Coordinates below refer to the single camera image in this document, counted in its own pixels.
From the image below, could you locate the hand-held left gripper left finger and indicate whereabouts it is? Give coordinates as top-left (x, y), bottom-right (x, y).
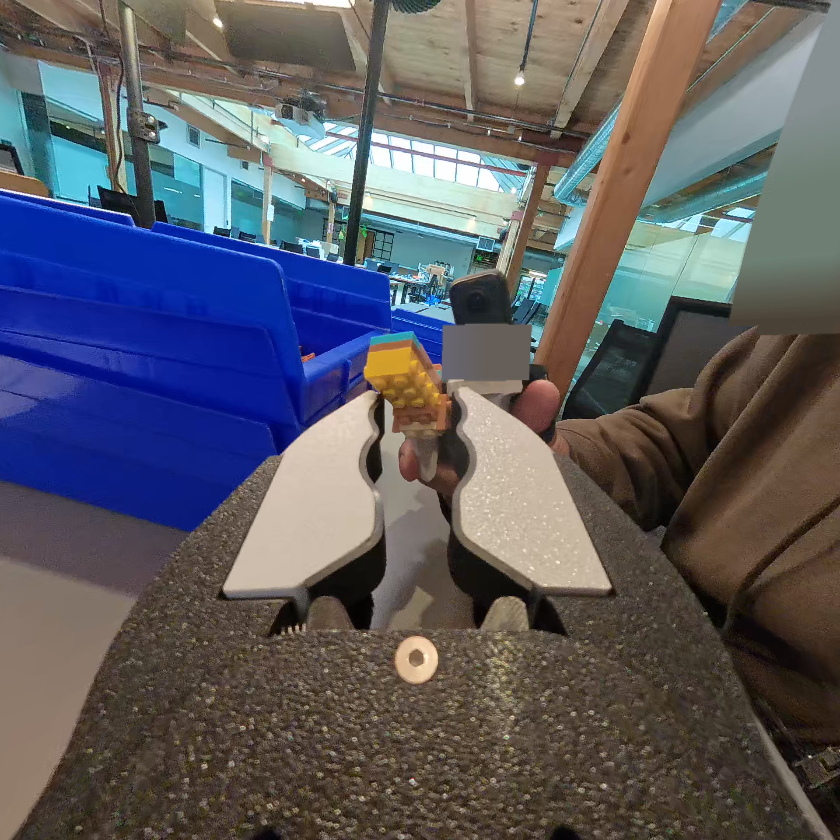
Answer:
top-left (223, 392), bottom-right (386, 601)

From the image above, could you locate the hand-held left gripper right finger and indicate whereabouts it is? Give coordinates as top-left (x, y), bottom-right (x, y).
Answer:
top-left (449, 386), bottom-right (614, 598)

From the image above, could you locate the orange yellow brick train model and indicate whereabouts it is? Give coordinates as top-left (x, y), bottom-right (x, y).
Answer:
top-left (364, 331), bottom-right (452, 438)

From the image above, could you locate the blue plastic bin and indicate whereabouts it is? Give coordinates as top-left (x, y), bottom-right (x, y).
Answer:
top-left (392, 305), bottom-right (454, 362)
top-left (0, 190), bottom-right (393, 427)
top-left (0, 354), bottom-right (368, 473)
top-left (0, 394), bottom-right (309, 532)

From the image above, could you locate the person's right hand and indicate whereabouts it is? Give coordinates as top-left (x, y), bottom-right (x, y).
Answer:
top-left (398, 379), bottom-right (571, 498)

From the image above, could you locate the black mesh chair back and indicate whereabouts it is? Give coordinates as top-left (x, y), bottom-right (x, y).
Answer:
top-left (563, 319), bottom-right (660, 421)

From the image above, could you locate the wooden pillar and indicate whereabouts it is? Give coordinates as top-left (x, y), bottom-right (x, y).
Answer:
top-left (535, 0), bottom-right (723, 395)

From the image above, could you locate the grey metal pole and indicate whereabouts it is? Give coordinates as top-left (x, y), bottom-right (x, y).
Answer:
top-left (117, 0), bottom-right (157, 228)

